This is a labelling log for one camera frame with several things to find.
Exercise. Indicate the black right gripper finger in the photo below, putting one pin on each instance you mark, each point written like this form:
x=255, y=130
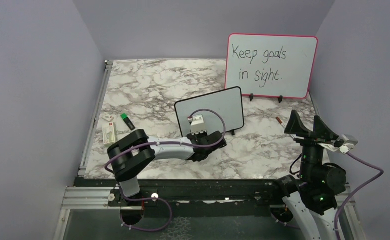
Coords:
x=322, y=131
x=296, y=127

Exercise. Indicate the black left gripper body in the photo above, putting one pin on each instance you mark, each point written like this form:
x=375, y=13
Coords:
x=200, y=135

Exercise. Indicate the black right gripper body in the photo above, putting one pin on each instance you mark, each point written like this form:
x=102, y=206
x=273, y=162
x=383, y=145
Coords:
x=313, y=145

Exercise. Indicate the white red whiteboard marker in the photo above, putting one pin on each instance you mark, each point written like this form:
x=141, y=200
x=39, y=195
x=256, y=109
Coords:
x=283, y=126

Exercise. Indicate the small black-framed whiteboard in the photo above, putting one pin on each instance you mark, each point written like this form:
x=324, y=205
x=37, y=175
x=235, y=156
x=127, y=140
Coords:
x=227, y=103

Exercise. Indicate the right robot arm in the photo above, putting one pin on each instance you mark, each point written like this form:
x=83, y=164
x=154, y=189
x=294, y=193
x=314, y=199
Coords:
x=311, y=198

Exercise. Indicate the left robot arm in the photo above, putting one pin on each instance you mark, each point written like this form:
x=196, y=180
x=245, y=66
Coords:
x=133, y=153

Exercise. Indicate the large pink-framed whiteboard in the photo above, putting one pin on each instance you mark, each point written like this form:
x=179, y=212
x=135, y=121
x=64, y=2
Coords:
x=270, y=65

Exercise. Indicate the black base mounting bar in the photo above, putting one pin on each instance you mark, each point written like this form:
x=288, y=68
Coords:
x=160, y=198

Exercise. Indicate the green black highlighter marker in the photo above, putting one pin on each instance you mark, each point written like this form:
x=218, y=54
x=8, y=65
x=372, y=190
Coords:
x=127, y=121

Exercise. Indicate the white eraser box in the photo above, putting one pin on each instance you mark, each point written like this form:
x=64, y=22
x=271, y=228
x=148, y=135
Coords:
x=109, y=135

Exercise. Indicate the small white red card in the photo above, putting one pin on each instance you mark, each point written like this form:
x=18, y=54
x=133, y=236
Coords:
x=107, y=117

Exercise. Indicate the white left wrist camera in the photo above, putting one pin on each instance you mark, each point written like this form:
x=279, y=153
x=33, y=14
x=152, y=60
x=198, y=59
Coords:
x=197, y=124

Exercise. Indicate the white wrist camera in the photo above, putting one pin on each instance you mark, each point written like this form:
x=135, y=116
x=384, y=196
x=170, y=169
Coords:
x=197, y=124
x=345, y=143

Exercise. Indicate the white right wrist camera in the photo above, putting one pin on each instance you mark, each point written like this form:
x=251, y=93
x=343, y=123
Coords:
x=345, y=143

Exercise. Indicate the aluminium rail left table edge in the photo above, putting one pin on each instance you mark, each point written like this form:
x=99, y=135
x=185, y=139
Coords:
x=95, y=119

